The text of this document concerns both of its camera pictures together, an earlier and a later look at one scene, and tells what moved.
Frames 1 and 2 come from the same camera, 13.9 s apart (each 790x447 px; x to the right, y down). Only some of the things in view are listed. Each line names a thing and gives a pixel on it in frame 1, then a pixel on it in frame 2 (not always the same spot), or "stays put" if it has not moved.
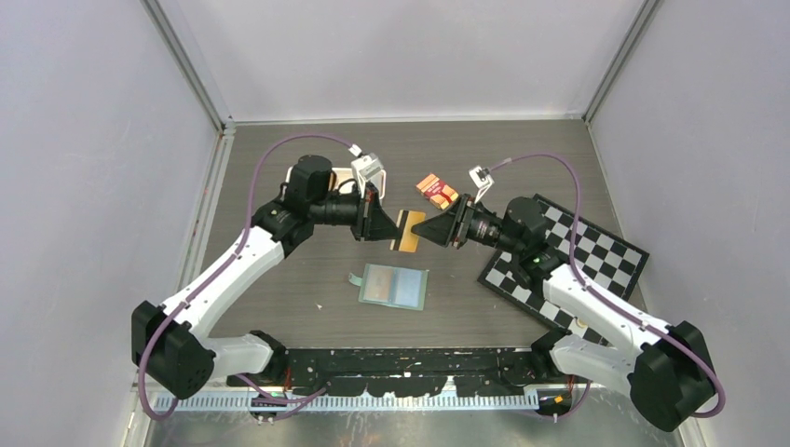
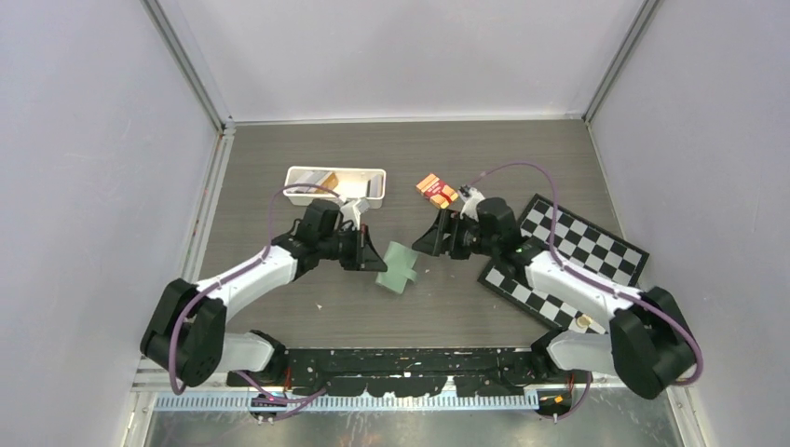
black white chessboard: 609,262 stays put
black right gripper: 454,226 to 433,243
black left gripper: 371,222 to 364,255
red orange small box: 437,190 stays put
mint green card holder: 387,285 to 400,261
